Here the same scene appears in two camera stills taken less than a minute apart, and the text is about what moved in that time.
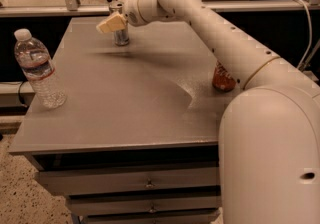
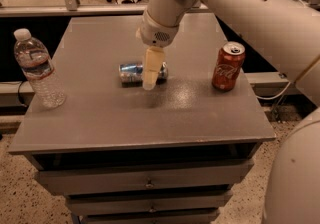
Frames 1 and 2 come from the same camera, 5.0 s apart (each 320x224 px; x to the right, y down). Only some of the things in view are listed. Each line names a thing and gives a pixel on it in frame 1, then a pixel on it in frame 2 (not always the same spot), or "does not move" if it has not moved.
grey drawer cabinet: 138,140 does not move
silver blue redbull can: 121,37 to 131,74
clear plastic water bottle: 33,58 does not move
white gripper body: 132,12 to 156,33
